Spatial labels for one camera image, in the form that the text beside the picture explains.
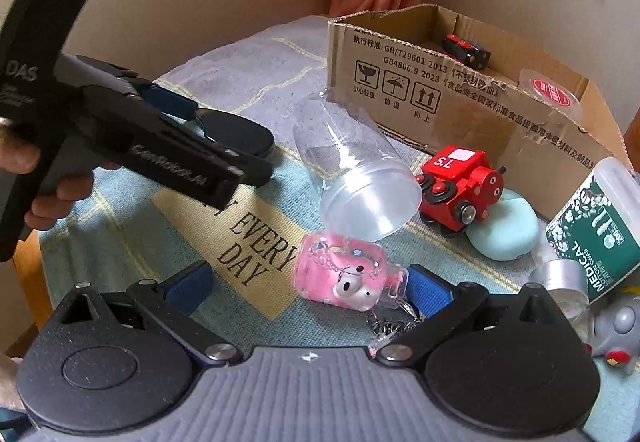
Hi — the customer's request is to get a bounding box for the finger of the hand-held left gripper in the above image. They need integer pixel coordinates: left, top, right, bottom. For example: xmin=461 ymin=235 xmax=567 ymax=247
xmin=107 ymin=64 xmax=202 ymax=124
xmin=200 ymin=137 xmax=274 ymax=190

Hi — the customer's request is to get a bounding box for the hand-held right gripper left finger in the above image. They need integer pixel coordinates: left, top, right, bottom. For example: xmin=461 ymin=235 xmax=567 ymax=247
xmin=59 ymin=261 xmax=242 ymax=369

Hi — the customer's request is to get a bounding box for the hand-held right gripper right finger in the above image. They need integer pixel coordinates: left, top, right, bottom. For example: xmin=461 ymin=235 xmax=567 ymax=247
xmin=375 ymin=264 xmax=572 ymax=369

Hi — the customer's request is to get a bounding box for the black glasses case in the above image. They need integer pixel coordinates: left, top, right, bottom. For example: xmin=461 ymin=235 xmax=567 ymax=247
xmin=192 ymin=109 xmax=275 ymax=159

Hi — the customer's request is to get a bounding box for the pink earbud case keychain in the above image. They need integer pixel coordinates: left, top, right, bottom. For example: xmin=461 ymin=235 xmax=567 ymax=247
xmin=292 ymin=230 xmax=427 ymax=349

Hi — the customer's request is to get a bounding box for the light blue oval soap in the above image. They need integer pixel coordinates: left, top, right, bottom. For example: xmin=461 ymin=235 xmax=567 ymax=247
xmin=466 ymin=187 xmax=540 ymax=264

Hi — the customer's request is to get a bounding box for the large clear plastic jar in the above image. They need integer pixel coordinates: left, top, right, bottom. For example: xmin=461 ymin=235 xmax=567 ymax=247
xmin=292 ymin=89 xmax=425 ymax=243

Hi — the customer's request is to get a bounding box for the red toy train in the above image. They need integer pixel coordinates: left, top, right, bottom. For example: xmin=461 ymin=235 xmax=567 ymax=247
xmin=415 ymin=144 xmax=505 ymax=239

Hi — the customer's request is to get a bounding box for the small clear plastic container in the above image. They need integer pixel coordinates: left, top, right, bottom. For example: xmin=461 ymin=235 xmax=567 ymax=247
xmin=529 ymin=258 xmax=597 ymax=338

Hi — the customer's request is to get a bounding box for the white cotton swab box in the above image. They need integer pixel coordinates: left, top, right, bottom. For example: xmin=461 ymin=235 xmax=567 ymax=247
xmin=545 ymin=156 xmax=640 ymax=294

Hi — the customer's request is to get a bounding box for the brown cardboard box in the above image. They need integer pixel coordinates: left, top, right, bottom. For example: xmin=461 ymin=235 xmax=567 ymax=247
xmin=327 ymin=3 xmax=633 ymax=223

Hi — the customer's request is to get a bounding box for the grey elephant toy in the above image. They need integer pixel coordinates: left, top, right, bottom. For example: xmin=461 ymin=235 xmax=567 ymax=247
xmin=582 ymin=294 xmax=640 ymax=354

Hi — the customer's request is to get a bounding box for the grey toy with yellow mark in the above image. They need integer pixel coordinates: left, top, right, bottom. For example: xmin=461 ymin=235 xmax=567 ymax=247
xmin=597 ymin=346 xmax=640 ymax=379

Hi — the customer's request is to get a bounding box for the person's left hand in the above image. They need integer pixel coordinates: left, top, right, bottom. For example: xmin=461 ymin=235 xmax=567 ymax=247
xmin=0 ymin=119 xmax=122 ymax=234

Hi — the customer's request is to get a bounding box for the wooden table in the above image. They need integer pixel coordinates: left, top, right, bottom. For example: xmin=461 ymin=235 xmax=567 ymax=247
xmin=7 ymin=232 xmax=53 ymax=359

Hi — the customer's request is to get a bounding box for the clear container with red label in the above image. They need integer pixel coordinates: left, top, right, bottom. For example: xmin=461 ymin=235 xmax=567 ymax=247
xmin=517 ymin=68 xmax=584 ymax=116

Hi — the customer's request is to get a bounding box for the red and black toy car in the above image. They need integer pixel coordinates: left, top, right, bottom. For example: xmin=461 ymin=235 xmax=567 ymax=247
xmin=441 ymin=34 xmax=492 ymax=71

